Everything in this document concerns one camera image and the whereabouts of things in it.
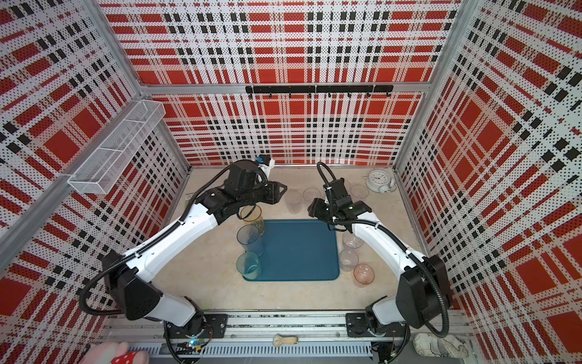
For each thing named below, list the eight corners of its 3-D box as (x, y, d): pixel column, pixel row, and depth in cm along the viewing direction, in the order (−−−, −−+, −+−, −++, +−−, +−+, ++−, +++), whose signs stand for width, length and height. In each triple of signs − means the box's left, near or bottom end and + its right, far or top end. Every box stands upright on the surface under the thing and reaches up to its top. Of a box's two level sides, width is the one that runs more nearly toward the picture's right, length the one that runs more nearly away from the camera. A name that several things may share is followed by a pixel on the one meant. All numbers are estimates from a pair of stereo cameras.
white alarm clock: (368, 195, 112) (370, 188, 108) (363, 175, 120) (365, 169, 116) (393, 195, 112) (397, 188, 108) (387, 175, 120) (390, 168, 116)
